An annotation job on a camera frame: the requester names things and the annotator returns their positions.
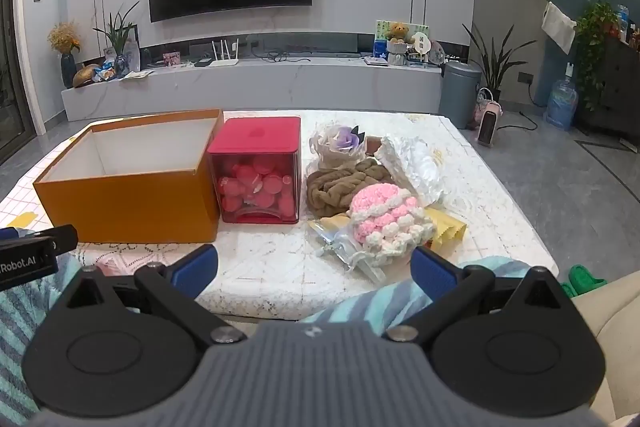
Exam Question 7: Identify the blue water bottle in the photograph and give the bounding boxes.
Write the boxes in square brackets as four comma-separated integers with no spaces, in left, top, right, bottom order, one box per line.
[543,63,579,132]

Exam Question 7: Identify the cream crochet purple flower bouquet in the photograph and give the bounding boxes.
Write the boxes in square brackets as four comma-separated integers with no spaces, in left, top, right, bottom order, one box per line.
[309,123,375,170]

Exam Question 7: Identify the white patterned tablecloth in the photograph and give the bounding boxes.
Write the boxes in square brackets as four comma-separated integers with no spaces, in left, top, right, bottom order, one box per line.
[0,109,559,323]

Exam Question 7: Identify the dark vase with yellow flowers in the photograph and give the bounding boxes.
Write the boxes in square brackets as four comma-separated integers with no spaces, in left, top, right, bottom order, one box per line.
[47,22,82,89]

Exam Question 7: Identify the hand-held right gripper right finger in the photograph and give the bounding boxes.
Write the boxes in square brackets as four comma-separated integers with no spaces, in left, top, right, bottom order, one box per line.
[382,247,573,343]

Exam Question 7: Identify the red transparent lidded box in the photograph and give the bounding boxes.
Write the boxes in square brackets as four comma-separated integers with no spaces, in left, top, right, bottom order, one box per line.
[206,116,302,225]

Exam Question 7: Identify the orange cardboard box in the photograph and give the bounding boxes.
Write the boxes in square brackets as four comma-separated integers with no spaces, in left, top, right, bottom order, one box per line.
[32,108,225,244]

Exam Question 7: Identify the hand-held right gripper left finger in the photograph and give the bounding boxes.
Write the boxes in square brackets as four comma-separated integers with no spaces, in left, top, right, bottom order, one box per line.
[60,244,246,349]

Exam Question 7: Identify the teal striped blanket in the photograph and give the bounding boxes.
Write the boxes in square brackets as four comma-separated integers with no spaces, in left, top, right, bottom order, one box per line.
[0,252,533,427]

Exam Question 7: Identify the green slippers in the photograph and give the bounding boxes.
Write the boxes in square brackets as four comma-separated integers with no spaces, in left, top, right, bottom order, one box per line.
[560,263,609,298]

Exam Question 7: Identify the yellow cloth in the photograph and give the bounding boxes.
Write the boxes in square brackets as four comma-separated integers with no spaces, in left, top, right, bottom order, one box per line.
[320,205,469,253]

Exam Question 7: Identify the black cables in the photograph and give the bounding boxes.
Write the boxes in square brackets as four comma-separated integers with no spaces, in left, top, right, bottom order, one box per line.
[251,48,312,62]

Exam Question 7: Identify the blue snack packet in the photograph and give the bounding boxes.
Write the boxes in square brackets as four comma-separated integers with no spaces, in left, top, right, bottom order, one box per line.
[92,59,119,82]

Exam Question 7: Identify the golden ornament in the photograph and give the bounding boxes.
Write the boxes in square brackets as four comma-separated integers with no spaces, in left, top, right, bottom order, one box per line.
[72,63,101,88]

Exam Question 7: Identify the grey marble television console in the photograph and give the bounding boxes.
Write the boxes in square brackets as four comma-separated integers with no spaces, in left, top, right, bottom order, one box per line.
[61,56,446,122]

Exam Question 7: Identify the clear plastic bag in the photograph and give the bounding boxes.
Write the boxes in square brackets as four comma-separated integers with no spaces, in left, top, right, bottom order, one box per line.
[307,219,389,283]

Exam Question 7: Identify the tall leafy floor plant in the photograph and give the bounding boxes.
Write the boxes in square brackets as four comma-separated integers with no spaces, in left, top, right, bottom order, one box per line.
[462,23,536,104]

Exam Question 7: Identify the white router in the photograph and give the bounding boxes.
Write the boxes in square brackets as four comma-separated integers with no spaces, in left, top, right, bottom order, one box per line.
[207,38,242,68]

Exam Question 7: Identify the pink white crochet hat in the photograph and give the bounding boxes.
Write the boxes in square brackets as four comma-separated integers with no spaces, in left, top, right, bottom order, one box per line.
[347,186,437,266]

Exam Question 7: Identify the grey trash bin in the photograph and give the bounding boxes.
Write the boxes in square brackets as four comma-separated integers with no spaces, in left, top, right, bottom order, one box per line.
[440,61,484,130]

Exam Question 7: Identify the beige sofa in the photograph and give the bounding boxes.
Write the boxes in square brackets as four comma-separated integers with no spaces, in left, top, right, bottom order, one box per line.
[570,269,640,427]

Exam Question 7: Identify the dark cabinet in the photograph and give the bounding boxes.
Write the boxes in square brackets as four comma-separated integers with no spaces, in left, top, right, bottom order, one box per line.
[575,34,640,140]

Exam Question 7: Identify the brown plush toy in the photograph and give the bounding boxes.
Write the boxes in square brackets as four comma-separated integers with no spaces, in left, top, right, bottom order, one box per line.
[306,158,396,218]

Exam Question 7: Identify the potted plant on cabinet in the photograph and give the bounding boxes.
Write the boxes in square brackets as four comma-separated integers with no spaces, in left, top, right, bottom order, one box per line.
[574,0,622,108]

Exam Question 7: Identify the small teddy bear on counter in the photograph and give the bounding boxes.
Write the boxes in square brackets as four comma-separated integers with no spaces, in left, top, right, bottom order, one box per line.
[387,22,412,67]

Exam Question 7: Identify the white hanging bag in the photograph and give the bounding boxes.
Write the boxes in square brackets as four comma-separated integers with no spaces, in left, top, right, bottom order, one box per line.
[541,1,577,56]

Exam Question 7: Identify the green plant in glass vase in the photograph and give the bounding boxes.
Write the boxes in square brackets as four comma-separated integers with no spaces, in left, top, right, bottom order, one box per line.
[92,2,141,78]

